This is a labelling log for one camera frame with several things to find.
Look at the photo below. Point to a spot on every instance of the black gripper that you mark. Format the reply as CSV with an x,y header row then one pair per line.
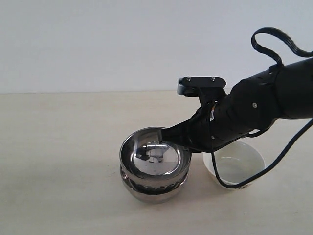
x,y
252,104

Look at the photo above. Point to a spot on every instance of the white ceramic patterned bowl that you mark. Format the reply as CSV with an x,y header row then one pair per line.
x,y
237,162

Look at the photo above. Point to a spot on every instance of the ribbed stainless steel bowl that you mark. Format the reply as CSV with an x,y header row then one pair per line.
x,y
152,165

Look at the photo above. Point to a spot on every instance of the smooth stainless steel bowl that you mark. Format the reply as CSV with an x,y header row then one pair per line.
x,y
154,196

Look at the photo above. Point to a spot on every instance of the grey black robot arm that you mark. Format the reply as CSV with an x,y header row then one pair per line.
x,y
294,92

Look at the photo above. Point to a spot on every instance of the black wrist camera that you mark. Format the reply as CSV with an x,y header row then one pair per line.
x,y
207,89

